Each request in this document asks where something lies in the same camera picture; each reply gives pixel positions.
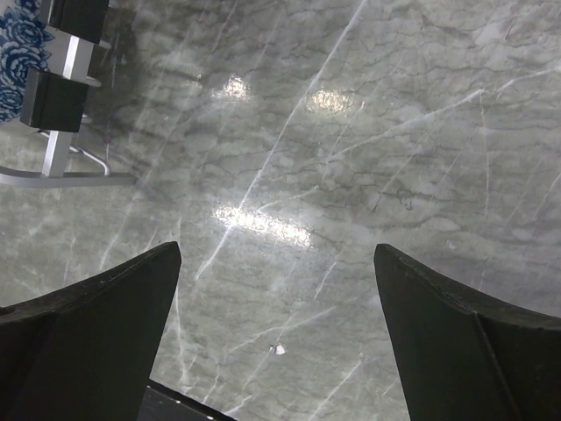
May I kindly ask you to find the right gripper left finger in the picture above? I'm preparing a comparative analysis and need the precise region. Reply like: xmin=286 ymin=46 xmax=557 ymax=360
xmin=1 ymin=241 xmax=181 ymax=420

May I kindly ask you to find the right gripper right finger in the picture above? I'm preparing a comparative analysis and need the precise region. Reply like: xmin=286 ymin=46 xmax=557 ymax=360
xmin=373 ymin=244 xmax=560 ymax=420

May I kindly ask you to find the white and blue floral bowl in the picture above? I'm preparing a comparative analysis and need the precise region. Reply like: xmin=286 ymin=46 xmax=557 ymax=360
xmin=1 ymin=0 xmax=55 ymax=124

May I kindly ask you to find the black base bar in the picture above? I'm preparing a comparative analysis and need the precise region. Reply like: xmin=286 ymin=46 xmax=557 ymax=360
xmin=137 ymin=379 xmax=235 ymax=421

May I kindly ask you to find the metal wire dish rack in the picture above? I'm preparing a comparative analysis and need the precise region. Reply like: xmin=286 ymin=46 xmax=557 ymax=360
xmin=1 ymin=1 xmax=135 ymax=189

